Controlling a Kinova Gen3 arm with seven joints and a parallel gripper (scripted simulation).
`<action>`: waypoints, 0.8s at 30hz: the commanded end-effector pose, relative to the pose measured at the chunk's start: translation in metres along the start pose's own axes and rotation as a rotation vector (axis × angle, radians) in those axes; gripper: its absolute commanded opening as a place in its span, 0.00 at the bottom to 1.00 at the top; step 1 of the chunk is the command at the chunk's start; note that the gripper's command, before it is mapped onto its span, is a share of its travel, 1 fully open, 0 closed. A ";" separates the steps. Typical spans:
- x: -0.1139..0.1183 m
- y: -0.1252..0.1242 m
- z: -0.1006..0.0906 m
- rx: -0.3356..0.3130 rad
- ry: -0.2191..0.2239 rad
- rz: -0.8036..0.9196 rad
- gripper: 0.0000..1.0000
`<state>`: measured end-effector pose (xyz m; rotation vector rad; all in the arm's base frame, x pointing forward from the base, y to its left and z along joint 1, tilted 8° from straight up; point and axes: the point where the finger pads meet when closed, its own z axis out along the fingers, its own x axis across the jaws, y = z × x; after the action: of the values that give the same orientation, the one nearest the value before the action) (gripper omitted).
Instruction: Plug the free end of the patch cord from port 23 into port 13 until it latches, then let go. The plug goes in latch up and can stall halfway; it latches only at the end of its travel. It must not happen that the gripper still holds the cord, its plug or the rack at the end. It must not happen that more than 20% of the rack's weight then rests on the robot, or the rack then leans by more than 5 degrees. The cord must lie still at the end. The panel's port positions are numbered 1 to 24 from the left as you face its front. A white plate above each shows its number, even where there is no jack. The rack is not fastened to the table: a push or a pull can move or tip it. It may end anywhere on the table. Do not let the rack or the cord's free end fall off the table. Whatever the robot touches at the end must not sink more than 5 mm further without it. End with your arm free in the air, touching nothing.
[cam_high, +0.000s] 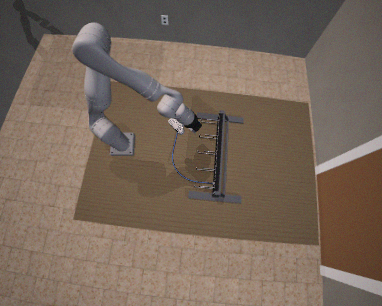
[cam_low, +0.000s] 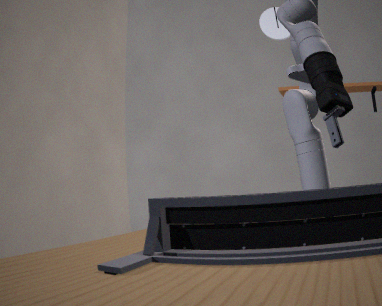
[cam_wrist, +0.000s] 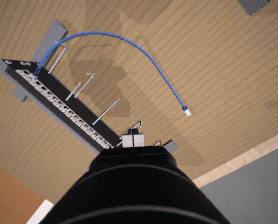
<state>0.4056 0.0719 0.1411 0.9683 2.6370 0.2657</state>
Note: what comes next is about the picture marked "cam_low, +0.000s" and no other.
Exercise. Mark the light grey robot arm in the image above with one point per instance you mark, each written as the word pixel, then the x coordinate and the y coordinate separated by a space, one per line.
pixel 299 104

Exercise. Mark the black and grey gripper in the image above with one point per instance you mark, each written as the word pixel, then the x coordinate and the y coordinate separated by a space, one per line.
pixel 326 79

